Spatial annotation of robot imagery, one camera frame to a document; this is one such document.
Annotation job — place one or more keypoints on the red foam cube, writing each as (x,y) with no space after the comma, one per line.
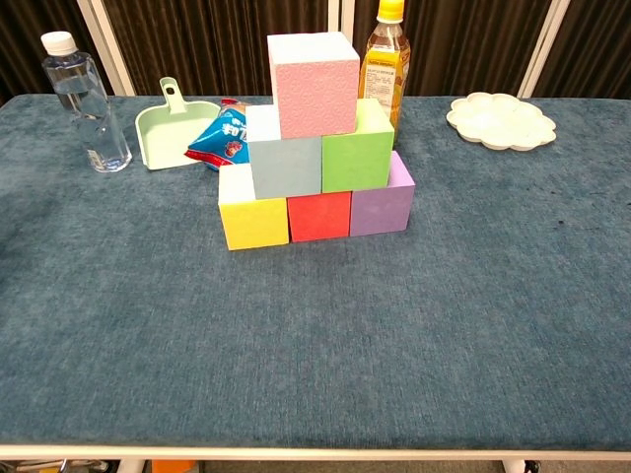
(319,217)

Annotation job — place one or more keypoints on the yellow foam cube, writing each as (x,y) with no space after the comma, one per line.
(254,222)

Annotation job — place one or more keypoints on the purple foam cube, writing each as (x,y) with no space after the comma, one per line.
(382,209)

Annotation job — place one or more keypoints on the light blue foam cube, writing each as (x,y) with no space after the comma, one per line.
(286,167)

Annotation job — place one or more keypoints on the green foam cube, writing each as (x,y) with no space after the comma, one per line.
(357,162)

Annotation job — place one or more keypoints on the pink foam cube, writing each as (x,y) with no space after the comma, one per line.
(318,98)

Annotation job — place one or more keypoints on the blue table mat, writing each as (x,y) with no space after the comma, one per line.
(315,345)

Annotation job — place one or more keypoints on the blue snack bag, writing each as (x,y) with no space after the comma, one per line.
(217,143)

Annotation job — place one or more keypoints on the mint green dustpan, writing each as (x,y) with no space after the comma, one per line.
(167,138)

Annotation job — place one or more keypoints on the yellow-capped tea bottle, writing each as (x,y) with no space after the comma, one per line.
(387,64)

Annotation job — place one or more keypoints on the white flower paint palette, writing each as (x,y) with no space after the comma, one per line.
(500,120)

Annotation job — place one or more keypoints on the clear plastic water bottle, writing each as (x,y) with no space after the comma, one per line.
(89,108)

